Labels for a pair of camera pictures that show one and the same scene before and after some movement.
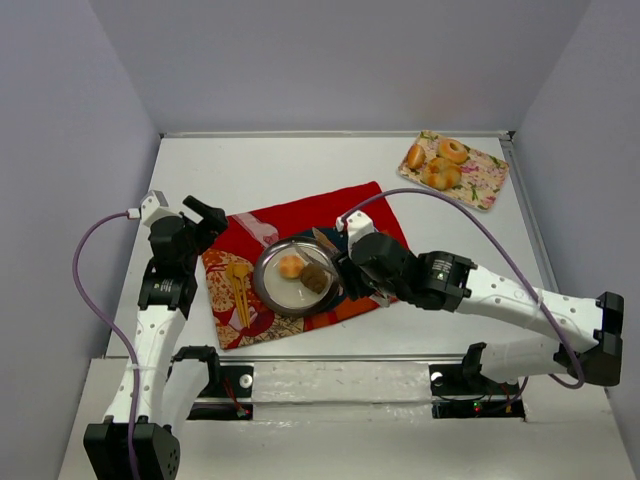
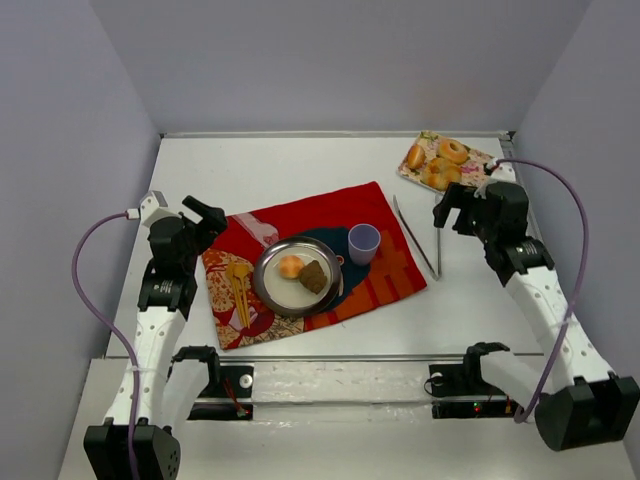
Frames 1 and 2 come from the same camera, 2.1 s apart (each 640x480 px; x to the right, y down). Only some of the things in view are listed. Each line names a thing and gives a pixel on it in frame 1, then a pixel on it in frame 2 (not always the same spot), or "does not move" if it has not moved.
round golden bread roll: x=416 y=156 does not move
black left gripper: x=201 y=226 does not move
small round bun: x=291 y=266 does not move
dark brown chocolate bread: x=314 y=277 does not move
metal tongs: x=327 y=260 -> x=412 y=239
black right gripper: x=347 y=273 -> x=458 y=206
